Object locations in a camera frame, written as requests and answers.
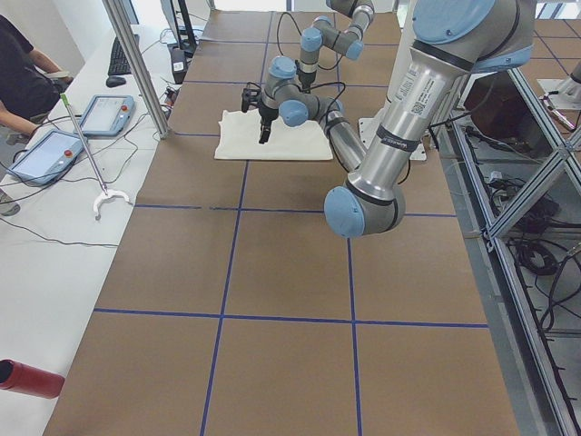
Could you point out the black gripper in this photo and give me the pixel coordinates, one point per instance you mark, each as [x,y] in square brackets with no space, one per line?
[307,79]
[266,115]

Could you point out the cream long sleeve cat shirt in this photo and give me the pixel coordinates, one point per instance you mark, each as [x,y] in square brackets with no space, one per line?
[240,134]

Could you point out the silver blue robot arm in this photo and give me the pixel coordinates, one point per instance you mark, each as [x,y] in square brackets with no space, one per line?
[323,33]
[452,39]

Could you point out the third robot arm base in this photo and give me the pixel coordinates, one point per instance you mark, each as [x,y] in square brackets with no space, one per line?
[562,93]

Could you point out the black power adapter white label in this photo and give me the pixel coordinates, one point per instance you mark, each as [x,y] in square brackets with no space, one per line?
[179,65]

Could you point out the far blue teach pendant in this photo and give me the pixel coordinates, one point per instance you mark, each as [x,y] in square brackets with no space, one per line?
[106,115]

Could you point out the blue teach pendant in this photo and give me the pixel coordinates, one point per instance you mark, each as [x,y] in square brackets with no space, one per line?
[48,158]
[106,115]

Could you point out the black keyboard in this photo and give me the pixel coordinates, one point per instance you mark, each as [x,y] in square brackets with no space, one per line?
[118,64]

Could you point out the black computer mouse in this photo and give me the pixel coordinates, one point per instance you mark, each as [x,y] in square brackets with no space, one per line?
[113,81]

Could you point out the reacher grabber stick white claw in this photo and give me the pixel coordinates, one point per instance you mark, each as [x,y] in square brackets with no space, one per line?
[106,194]

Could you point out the near blue teach pendant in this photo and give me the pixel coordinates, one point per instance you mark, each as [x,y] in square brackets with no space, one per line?
[48,158]

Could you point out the person in black shirt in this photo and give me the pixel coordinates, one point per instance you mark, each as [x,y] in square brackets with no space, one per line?
[26,88]

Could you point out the red cylinder bottle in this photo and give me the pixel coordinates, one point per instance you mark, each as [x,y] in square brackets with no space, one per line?
[22,378]

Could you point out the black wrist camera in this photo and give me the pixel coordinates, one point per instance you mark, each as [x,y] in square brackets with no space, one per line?
[250,96]

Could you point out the aluminium frame post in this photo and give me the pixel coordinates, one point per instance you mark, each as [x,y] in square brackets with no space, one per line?
[121,25]

